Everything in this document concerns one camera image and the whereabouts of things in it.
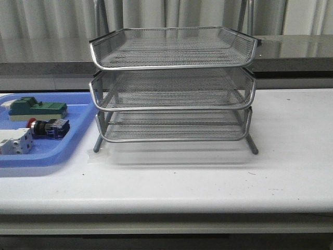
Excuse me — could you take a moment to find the blue plastic tray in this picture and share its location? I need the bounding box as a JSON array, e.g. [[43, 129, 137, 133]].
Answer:
[[1, 92, 97, 168]]

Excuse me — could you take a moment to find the silver metal rack frame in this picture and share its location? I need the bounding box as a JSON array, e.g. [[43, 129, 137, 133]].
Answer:
[[93, 0, 259, 155]]

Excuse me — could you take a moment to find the white circuit breaker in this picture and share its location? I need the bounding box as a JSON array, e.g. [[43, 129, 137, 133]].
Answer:
[[1, 128, 33, 155]]

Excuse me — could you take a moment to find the green and beige switch block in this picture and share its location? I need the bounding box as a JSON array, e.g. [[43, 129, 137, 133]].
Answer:
[[1, 96, 68, 121]]

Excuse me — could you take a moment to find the red emergency stop button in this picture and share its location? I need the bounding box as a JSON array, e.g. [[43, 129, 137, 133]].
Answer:
[[26, 118, 70, 140]]

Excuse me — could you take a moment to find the silver mesh tray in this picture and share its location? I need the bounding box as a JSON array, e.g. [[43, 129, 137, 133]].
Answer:
[[89, 27, 259, 71], [96, 108, 252, 143], [89, 68, 256, 111]]

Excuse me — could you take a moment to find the dark grey stone counter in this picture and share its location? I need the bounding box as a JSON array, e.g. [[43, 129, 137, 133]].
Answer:
[[1, 35, 332, 78]]

